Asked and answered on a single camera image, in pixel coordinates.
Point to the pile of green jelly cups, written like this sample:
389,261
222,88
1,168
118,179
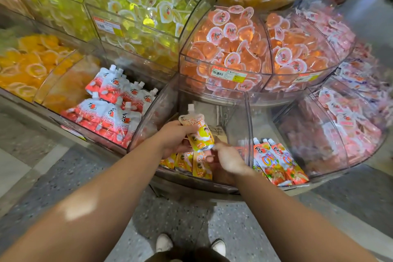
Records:
147,16

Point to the pile of red jelly pouches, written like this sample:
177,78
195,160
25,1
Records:
110,108

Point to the person's right white shoe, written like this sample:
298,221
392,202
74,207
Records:
218,247

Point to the pile of peach jelly cups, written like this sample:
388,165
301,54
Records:
227,47
294,50

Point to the orange jelly drink pouch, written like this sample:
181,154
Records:
296,168
284,160
270,166

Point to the pile of orange jelly cups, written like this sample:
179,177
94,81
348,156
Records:
27,62

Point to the red and yellow price label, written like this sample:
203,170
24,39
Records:
307,77
107,26
228,74

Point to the yellow jelly drink pouch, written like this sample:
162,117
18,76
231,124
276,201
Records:
201,168
199,132
169,162
184,162

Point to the person's left forearm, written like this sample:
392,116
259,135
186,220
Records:
101,197

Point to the person's left white shoe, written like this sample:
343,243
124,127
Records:
164,242

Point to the person's left thumb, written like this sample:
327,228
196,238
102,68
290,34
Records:
189,129

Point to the person's left hand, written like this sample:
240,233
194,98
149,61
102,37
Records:
172,137

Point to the person's right hand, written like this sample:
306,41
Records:
231,160

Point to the clear plastic display bin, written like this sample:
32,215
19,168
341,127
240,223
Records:
233,117
261,86
153,117
310,145

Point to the pile of pale orange jellies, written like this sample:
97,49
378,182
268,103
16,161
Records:
70,86

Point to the person's right forearm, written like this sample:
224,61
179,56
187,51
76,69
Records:
285,215

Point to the person's right thumb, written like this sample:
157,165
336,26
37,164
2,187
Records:
218,146

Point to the pile of pink snack packets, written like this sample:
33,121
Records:
350,123
331,28
365,77

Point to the person's white shoe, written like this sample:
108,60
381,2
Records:
164,242
218,247

